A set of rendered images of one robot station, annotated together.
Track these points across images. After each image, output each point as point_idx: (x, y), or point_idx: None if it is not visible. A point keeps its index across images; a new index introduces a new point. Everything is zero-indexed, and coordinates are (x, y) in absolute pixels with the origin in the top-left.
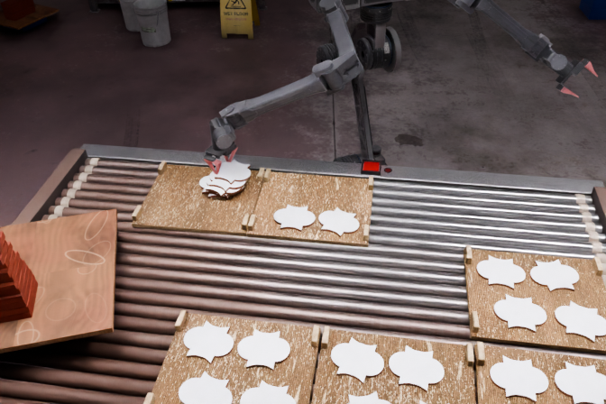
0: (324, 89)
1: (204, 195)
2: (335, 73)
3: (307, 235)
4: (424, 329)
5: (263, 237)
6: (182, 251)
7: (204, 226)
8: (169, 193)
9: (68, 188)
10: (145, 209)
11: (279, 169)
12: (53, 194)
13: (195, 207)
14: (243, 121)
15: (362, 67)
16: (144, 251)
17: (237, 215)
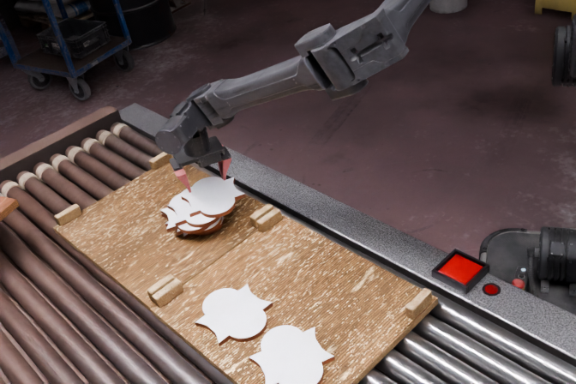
0: (318, 85)
1: (166, 219)
2: (332, 54)
3: (222, 359)
4: None
5: (168, 327)
6: (62, 296)
7: (115, 270)
8: (134, 200)
9: (66, 155)
10: (87, 213)
11: (309, 215)
12: (33, 156)
13: (136, 235)
14: (219, 115)
15: (404, 51)
16: (32, 274)
17: (169, 272)
